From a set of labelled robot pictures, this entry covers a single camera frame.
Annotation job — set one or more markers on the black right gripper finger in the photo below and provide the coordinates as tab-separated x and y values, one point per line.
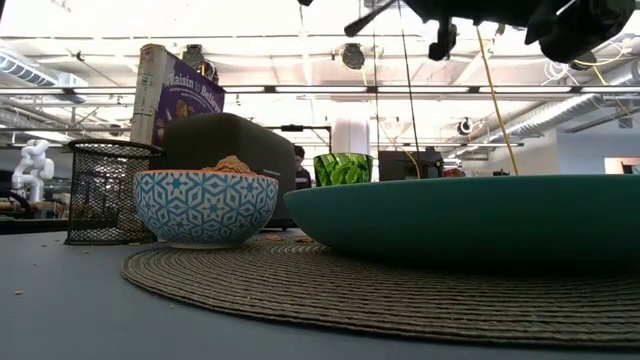
444	42

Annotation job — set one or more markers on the purple raisin cereal box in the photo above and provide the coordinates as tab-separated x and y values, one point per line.
190	100

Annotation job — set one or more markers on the black mesh utensil holder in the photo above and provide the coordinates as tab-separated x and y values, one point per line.
100	200

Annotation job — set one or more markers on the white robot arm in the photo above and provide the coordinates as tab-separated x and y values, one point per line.
32	170

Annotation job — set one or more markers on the green glass cup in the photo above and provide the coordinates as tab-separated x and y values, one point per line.
342	170

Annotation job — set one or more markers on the green plate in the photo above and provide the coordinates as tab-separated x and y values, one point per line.
450	220

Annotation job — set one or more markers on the person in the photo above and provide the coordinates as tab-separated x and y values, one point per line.
301	172

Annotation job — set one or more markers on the black toaster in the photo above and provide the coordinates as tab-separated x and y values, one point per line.
225	145

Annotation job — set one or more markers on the spilled cereal flake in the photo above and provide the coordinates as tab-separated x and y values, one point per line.
304	240
273	238

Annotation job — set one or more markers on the cereal heap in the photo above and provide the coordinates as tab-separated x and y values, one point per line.
230	166

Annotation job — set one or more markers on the round woven placemat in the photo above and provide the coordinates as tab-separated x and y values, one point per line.
325	300

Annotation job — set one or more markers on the blue patterned ceramic bowl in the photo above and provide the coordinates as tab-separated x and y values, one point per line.
205	210

